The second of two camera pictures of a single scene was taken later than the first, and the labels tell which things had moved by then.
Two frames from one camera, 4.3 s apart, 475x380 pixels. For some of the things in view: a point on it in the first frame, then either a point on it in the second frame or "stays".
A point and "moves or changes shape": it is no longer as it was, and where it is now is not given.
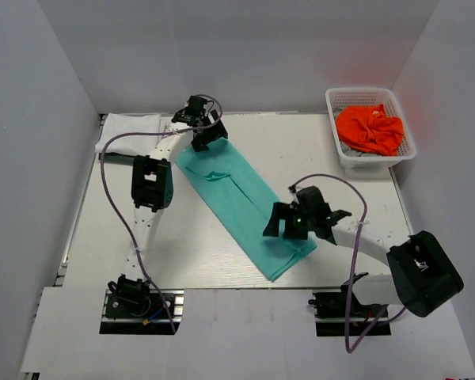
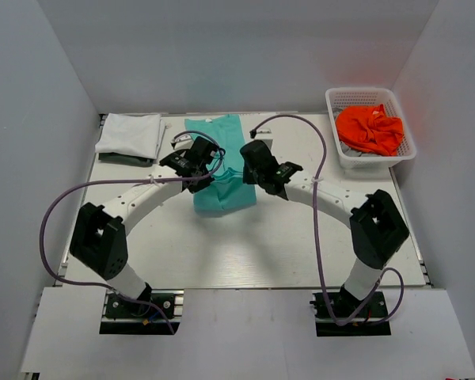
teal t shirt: (243, 200) moves or changes shape
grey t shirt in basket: (351, 152) stays
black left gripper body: (204, 120) to (201, 184)
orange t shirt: (369, 129) stays
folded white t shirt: (116, 123) stays
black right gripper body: (298, 215) to (252, 177)
